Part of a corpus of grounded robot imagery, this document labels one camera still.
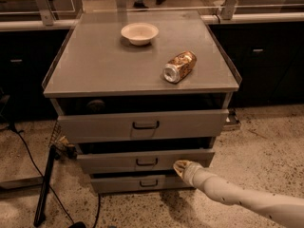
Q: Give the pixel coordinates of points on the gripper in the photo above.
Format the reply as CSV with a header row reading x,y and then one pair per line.
x,y
192,173

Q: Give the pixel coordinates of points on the grey drawer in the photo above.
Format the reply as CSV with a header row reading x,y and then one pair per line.
x,y
131,118
137,182
138,156

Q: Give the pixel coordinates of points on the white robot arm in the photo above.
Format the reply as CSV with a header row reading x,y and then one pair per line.
x,y
284,210

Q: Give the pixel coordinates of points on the grey bottom drawer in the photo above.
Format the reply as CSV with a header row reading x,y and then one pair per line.
x,y
137,182

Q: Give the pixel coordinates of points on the grey drawer cabinet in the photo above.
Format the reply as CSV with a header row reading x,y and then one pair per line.
x,y
98,62

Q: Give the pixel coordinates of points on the grey top drawer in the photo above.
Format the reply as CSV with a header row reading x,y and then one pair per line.
x,y
131,118

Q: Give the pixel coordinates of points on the crushed golden soda can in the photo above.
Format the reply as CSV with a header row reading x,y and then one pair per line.
x,y
179,67

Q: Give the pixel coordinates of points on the white paper bowl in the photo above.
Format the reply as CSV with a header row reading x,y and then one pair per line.
x,y
139,34

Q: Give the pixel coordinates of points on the black floor bar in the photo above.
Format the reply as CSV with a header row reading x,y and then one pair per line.
x,y
40,210

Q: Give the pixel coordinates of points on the grey metal railing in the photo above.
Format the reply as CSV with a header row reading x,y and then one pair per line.
x,y
60,13

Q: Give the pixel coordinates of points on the wire basket with items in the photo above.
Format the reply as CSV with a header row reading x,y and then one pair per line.
x,y
62,146

